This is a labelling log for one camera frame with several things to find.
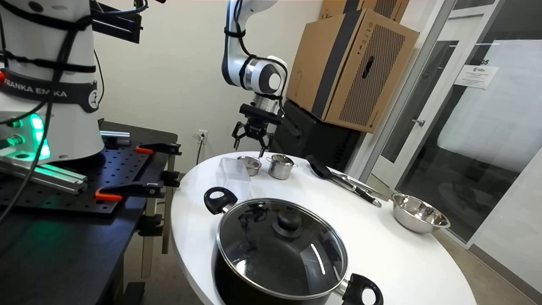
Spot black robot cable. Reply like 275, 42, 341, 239
0, 0, 107, 224

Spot tall silver pot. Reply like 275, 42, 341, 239
266, 153, 297, 181

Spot silver utensil handle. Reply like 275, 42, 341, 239
333, 168, 397, 200

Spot small brown cardboard box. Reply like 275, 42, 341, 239
319, 0, 414, 25

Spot small silver pot wire handles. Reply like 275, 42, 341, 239
236, 156, 265, 178

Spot orange handled black clamp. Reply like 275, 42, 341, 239
94, 180, 183, 205
133, 141, 185, 158

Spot black perforated robot bench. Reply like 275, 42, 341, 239
0, 119, 183, 305

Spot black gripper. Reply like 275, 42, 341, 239
231, 102, 285, 161

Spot black spatula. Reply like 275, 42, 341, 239
307, 156, 383, 208

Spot white framed glass door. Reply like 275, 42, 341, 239
370, 0, 502, 192

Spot silver metal mixing bowl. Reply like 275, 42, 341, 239
392, 192, 453, 236

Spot aluminium extrusion rail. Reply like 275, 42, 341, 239
0, 156, 90, 197

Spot glass lid black knob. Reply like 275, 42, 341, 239
216, 197, 351, 300

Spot large brown cardboard box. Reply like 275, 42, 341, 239
285, 9, 422, 136

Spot white paper sign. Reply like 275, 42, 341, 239
453, 63, 502, 92

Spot black drawer cabinet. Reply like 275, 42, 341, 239
268, 98, 365, 173

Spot large black cooking pot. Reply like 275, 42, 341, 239
202, 185, 387, 305

